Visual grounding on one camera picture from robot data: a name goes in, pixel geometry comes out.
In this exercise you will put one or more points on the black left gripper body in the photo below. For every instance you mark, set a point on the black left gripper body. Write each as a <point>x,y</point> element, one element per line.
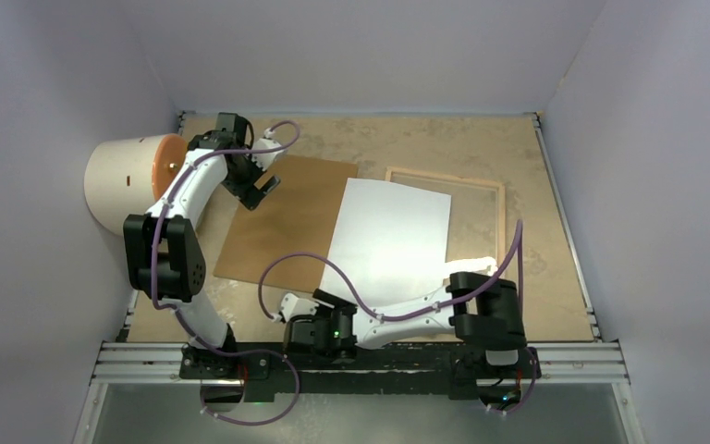
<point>241,179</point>

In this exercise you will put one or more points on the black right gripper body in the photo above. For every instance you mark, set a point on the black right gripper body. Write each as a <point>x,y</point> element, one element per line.
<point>321,314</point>

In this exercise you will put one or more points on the printed photo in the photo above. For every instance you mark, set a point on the printed photo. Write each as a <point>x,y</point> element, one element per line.
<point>391,240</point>

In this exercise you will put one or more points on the wooden picture frame with glass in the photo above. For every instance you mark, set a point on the wooden picture frame with glass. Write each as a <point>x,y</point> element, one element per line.
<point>477,218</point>

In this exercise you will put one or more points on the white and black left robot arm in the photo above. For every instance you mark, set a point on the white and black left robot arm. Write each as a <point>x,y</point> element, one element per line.
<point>164,257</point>

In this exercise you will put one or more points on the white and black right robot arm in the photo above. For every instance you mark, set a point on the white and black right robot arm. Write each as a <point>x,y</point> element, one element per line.
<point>482,311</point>

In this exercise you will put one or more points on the brown hardboard backing board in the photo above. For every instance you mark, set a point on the brown hardboard backing board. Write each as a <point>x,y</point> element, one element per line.
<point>299,215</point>

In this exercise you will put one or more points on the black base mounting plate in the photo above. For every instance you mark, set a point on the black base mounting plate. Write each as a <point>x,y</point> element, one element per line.
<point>453,369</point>

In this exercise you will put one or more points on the white cylinder with orange lid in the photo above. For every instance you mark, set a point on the white cylinder with orange lid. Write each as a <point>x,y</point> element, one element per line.
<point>125,177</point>

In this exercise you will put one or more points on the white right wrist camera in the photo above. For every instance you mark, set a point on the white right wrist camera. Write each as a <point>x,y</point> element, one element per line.
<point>292,305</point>

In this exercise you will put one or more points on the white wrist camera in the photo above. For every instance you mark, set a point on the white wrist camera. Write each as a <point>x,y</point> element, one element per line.
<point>292,305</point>
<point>264,150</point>

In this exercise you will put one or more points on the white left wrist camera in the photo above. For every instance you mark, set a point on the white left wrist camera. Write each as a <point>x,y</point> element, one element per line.
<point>264,150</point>

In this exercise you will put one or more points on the aluminium extrusion rail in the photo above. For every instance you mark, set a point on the aluminium extrusion rail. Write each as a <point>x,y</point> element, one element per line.
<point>561,363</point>

